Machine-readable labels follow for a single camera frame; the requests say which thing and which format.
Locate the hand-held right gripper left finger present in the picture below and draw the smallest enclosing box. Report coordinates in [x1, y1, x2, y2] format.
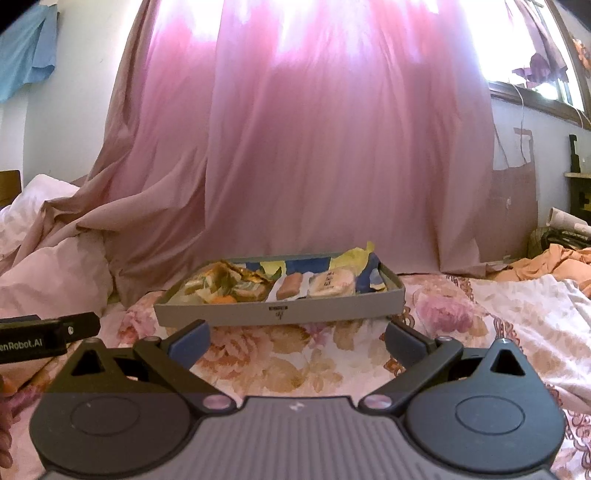
[55, 320, 237, 414]

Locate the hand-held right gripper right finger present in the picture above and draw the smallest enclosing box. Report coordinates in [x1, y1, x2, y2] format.
[358, 320, 539, 415]

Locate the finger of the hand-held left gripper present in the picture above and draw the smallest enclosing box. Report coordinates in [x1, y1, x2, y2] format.
[51, 312, 101, 345]

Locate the yellow biscuit packet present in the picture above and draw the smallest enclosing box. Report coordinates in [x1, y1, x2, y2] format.
[181, 269, 223, 302]

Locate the grey cardboard box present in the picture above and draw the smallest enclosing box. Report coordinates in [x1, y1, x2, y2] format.
[154, 251, 406, 329]

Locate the yellow gold snack packet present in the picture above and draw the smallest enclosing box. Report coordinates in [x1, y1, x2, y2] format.
[219, 260, 274, 284]

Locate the round rice cracker packet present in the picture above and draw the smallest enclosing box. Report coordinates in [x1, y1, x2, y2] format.
[308, 268, 358, 299]

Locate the clear sausage packet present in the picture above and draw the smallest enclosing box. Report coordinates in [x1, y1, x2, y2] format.
[270, 272, 308, 302]

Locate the pink duvet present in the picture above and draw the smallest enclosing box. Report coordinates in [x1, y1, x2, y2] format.
[0, 174, 114, 320]

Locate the floral bedsheet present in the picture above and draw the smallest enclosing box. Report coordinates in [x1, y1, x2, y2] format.
[0, 270, 591, 480]

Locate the yellow blue lining paper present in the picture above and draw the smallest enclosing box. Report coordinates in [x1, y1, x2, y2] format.
[256, 241, 389, 294]

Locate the wooden headboard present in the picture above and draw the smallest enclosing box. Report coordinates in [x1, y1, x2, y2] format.
[0, 170, 23, 209]

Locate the orange cloth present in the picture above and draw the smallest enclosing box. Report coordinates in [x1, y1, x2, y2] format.
[489, 244, 591, 297]

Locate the dark bag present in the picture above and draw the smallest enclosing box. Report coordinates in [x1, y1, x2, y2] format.
[529, 226, 591, 256]

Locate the rolled white paper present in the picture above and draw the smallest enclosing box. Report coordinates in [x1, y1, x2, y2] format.
[549, 207, 591, 237]

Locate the pink curtain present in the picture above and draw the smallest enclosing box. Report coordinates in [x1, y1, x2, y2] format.
[0, 0, 539, 308]

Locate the wooden desk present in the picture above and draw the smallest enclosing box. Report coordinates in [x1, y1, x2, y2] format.
[564, 172, 591, 223]

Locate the blue cloth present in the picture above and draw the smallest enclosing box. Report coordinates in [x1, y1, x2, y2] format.
[0, 4, 60, 103]

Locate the purple window decoration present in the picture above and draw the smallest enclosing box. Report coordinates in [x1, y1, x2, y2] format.
[512, 53, 570, 87]

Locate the window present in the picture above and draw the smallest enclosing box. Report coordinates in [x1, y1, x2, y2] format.
[480, 0, 591, 128]

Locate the orange flower wall decoration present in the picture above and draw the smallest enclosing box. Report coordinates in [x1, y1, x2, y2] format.
[573, 39, 591, 71]

